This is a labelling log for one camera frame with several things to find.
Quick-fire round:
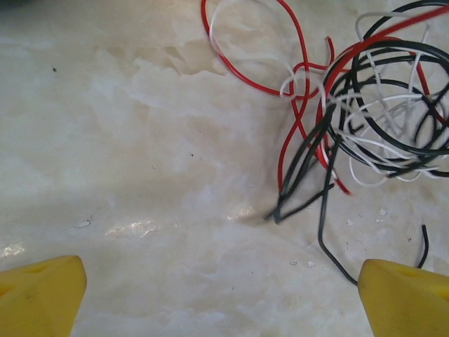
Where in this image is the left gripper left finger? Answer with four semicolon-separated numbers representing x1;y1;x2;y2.
0;255;88;337

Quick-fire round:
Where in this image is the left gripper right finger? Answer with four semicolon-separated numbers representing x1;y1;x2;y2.
357;258;449;337

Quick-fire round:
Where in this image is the thin red wire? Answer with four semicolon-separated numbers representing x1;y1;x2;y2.
314;4;449;166
200;0;354;197

